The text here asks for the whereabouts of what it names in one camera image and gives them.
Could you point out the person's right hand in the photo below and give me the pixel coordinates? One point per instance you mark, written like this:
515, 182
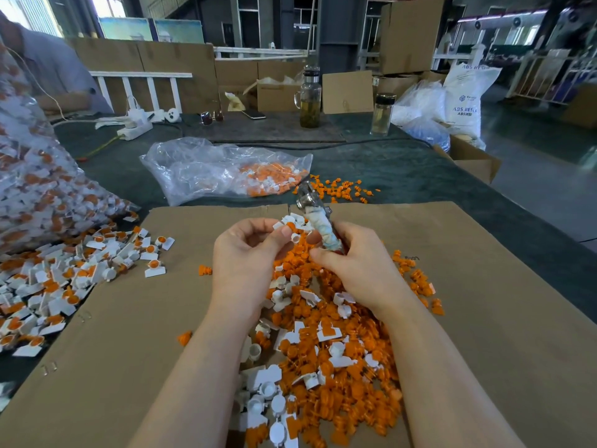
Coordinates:
364, 270

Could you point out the person's left hand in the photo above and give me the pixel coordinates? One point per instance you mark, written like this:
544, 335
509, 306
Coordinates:
244, 270

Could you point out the orange white plastic piece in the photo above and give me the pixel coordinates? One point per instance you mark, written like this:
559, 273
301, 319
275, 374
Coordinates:
164, 242
154, 270

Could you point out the pile of orange and white parts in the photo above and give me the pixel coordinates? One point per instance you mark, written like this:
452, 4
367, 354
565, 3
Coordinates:
326, 368

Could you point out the pile of assembled white-orange parts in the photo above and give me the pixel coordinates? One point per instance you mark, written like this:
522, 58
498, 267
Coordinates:
54, 280

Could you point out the person's right forearm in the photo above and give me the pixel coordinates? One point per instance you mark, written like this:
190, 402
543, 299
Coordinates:
448, 396

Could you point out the person's left forearm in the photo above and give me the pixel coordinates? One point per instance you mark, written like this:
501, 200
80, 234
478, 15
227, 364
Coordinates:
191, 392

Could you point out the scatter of orange offcuts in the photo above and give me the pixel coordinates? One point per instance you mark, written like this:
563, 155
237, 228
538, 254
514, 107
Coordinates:
343, 189

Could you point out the small clear plastic bag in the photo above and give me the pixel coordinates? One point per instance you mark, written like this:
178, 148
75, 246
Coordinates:
193, 169

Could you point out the open brown cardboard box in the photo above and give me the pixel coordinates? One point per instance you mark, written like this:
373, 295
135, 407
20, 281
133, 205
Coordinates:
469, 163

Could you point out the black phone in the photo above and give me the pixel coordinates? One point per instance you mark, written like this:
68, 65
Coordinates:
254, 114

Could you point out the glass bottle with black lid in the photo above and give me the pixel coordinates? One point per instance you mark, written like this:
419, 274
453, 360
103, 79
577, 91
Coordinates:
382, 114

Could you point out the brown cardboard sheet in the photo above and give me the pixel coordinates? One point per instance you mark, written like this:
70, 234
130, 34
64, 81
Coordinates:
532, 320
98, 340

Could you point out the clear blue plastic bag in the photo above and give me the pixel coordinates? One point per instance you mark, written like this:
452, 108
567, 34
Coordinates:
422, 118

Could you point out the open cardboard box with paper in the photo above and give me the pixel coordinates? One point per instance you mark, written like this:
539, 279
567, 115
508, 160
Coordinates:
277, 95

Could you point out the flat brown cardboard panel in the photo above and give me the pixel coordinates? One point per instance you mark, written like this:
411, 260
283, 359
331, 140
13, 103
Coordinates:
348, 92

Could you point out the white power strip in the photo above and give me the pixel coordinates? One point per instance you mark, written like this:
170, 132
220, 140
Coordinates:
136, 126

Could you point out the glass tea jar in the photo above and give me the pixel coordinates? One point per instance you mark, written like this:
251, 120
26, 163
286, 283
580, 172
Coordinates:
310, 96

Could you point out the white woven sack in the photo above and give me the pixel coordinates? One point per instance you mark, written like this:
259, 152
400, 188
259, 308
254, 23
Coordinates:
471, 98

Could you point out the row of upright cardboard sheets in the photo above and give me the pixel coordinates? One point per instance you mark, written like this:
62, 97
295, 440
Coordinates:
198, 62

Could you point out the large clear bag of seals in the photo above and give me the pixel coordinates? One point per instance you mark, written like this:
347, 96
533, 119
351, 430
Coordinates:
45, 186

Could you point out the dark steel pillar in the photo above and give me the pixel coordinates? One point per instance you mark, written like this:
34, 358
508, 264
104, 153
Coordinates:
342, 34

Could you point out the tall brown cardboard box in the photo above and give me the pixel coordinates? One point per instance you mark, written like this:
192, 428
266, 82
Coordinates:
412, 35

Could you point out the white metal rack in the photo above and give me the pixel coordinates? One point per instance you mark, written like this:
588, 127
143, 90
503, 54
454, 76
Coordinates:
552, 77

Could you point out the white railing frame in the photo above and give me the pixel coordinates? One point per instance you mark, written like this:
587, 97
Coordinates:
141, 75

